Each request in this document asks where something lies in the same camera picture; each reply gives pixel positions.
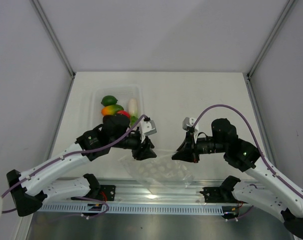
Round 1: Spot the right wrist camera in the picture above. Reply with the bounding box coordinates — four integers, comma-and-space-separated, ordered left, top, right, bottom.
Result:
182, 117, 199, 132

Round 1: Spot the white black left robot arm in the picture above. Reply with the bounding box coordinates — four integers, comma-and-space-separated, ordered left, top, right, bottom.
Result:
5, 114, 157, 217

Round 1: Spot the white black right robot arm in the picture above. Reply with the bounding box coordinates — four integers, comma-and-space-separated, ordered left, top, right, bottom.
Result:
172, 117, 303, 240

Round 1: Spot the clear zip top bag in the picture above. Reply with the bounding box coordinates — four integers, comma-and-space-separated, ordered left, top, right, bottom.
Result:
119, 149, 195, 193

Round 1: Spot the white toy radish with leaves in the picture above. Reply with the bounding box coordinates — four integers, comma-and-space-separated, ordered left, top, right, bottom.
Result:
128, 98, 139, 126

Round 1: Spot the white perforated plastic basket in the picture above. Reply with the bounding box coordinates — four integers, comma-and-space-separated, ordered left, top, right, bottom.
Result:
88, 84, 144, 128

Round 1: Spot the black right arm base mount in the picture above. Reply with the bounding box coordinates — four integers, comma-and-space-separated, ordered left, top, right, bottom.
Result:
199, 175, 241, 204

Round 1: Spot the aluminium rail frame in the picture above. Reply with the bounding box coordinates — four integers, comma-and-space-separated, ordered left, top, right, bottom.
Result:
15, 0, 303, 240

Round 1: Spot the orange green toy mango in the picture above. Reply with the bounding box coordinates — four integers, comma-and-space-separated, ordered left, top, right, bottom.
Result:
101, 104, 124, 116

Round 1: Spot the white slotted cable duct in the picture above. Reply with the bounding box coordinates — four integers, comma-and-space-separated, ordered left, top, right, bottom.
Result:
38, 202, 224, 216

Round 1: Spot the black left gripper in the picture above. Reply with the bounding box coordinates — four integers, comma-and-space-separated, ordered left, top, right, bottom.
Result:
110, 130, 157, 161

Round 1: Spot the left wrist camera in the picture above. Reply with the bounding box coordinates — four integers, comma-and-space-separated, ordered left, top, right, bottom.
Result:
138, 120, 157, 143

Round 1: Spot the green toy lime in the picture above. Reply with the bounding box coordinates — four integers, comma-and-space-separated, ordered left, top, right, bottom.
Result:
101, 95, 118, 107

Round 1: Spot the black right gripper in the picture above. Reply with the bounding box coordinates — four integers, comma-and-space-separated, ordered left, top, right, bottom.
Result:
172, 132, 227, 164

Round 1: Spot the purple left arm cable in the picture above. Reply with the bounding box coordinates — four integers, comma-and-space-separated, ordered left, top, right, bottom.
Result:
1, 114, 151, 215

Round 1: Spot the red toy apple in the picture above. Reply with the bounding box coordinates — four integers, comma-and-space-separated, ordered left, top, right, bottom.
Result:
116, 110, 131, 119

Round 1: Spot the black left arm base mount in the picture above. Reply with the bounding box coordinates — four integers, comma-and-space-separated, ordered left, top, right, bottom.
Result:
80, 173, 116, 202

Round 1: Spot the dark brown toy fruit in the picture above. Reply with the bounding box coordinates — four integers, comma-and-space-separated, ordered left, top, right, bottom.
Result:
102, 115, 114, 124

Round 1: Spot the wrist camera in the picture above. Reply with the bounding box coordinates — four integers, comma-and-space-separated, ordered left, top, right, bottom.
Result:
138, 120, 157, 143
182, 117, 199, 132

